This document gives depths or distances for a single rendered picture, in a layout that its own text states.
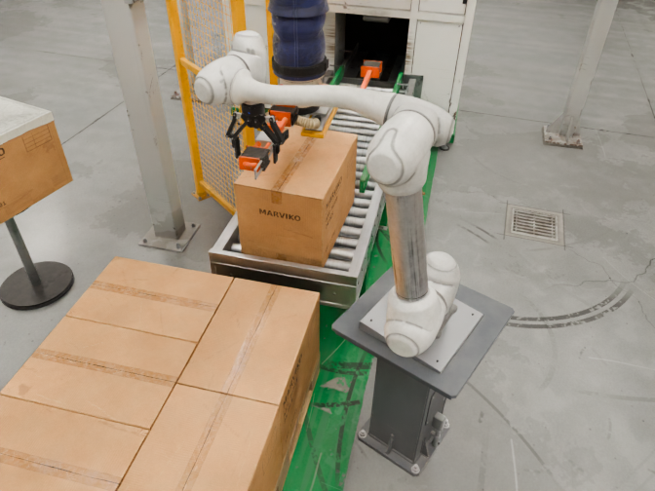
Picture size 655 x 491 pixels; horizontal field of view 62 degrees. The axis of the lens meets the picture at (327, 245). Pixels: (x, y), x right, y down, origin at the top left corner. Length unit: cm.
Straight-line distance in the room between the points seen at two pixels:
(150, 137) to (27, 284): 112
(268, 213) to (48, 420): 114
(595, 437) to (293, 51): 214
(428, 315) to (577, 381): 150
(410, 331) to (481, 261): 193
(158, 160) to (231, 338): 143
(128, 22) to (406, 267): 200
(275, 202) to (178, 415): 94
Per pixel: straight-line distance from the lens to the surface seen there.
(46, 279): 360
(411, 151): 135
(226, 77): 158
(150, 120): 322
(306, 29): 222
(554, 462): 274
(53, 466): 209
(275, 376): 212
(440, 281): 181
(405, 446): 249
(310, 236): 239
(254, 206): 241
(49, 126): 309
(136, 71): 313
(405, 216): 148
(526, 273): 356
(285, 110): 219
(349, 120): 386
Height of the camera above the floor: 222
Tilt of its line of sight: 39 degrees down
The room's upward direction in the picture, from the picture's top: 1 degrees clockwise
